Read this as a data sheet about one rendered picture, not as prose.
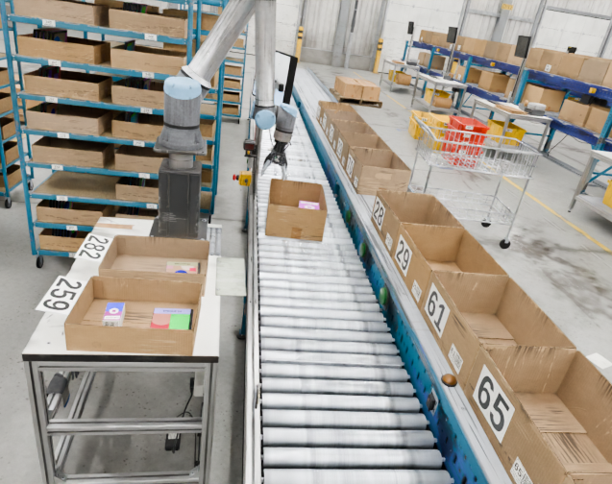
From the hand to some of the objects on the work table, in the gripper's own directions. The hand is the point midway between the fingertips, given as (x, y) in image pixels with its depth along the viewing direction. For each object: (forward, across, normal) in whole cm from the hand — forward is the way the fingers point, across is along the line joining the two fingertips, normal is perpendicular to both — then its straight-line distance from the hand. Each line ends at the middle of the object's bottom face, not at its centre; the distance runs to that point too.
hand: (272, 176), depth 242 cm
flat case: (+28, -33, -64) cm, 78 cm away
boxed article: (+30, -51, -97) cm, 113 cm away
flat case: (+28, -32, -98) cm, 107 cm away
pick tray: (+29, -43, -64) cm, 82 cm away
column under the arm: (+29, -40, -22) cm, 54 cm away
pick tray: (+30, -43, -97) cm, 110 cm away
